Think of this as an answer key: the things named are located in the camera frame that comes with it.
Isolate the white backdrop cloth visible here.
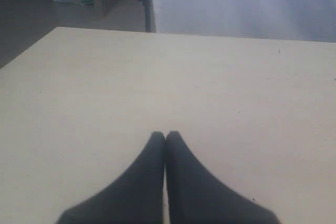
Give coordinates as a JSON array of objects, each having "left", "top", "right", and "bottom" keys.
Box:
[{"left": 153, "top": 0, "right": 335, "bottom": 42}]

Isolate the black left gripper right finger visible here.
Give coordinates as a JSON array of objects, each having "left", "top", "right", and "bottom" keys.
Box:
[{"left": 165, "top": 131, "right": 280, "bottom": 223}]

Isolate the black backdrop stand pole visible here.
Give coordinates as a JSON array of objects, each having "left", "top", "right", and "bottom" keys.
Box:
[{"left": 137, "top": 0, "right": 153, "bottom": 33}]

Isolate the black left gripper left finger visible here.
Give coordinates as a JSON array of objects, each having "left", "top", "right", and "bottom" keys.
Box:
[{"left": 57, "top": 132, "right": 165, "bottom": 223}]

